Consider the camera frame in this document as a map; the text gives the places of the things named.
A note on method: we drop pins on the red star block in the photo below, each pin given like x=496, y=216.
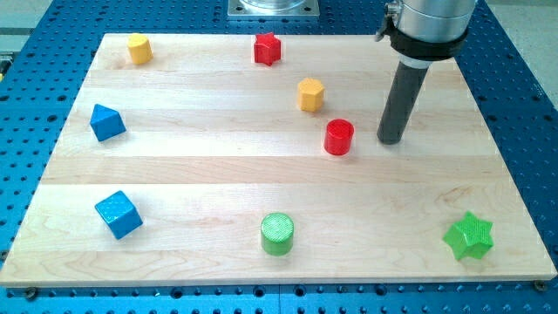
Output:
x=267, y=48

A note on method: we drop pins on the yellow hexagon block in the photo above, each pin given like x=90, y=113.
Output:
x=310, y=92

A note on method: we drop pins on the yellow cylinder block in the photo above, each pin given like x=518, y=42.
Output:
x=139, y=48

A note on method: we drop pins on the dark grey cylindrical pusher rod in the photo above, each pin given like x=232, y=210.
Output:
x=404, y=92

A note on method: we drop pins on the blue triangular prism block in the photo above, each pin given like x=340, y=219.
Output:
x=106, y=122

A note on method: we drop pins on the blue cube block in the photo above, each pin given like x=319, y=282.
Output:
x=119, y=214

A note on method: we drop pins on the light wooden board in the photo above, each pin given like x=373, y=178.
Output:
x=215, y=142

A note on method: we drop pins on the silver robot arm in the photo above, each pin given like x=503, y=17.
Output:
x=421, y=32

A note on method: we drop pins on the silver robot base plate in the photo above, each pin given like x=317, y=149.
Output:
x=273, y=8

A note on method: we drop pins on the red cylinder block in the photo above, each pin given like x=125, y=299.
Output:
x=338, y=137

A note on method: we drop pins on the green cylinder block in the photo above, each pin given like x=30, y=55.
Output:
x=277, y=234

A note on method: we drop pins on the blue perforated metal table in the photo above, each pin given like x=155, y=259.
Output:
x=509, y=63

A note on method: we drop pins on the green star block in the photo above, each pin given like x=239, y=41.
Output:
x=469, y=237

